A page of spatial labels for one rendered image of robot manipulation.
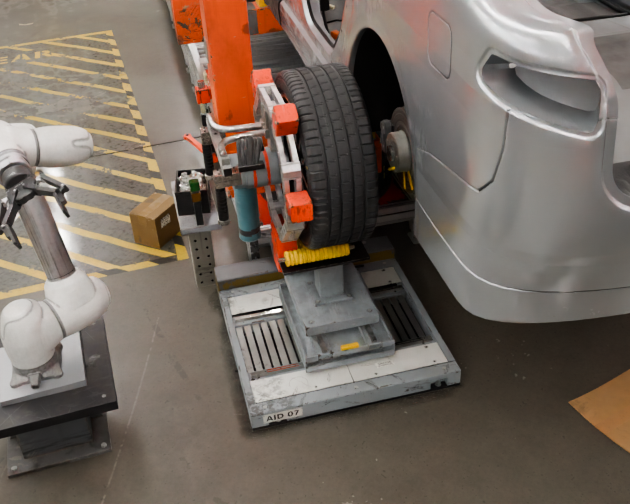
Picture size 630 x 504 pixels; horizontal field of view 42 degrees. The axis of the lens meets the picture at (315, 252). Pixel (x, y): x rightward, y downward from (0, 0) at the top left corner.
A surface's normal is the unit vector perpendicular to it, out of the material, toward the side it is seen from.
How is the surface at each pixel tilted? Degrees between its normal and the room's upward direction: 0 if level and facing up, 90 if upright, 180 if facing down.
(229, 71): 90
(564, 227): 90
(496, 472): 0
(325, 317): 0
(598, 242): 96
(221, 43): 90
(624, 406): 1
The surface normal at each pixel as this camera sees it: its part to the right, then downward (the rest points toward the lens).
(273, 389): -0.05, -0.82
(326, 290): 0.25, 0.54
